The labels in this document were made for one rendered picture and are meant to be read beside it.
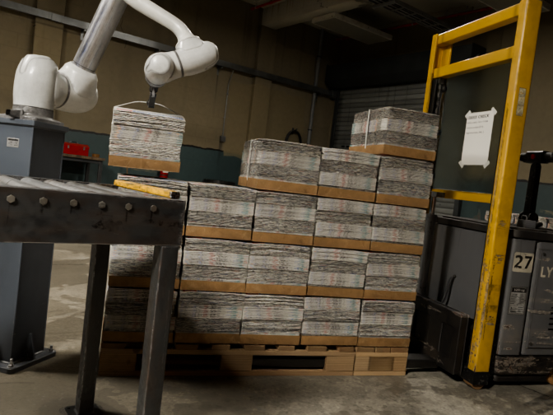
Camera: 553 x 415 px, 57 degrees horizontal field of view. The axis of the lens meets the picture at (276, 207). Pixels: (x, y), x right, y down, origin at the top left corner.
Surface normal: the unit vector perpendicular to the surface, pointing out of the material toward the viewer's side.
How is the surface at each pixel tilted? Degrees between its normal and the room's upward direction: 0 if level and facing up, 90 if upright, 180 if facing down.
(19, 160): 90
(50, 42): 90
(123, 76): 90
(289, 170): 90
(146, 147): 100
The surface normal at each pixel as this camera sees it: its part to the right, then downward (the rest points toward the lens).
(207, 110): 0.60, 0.11
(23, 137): -0.29, 0.02
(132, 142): 0.26, 0.26
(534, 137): -0.79, -0.07
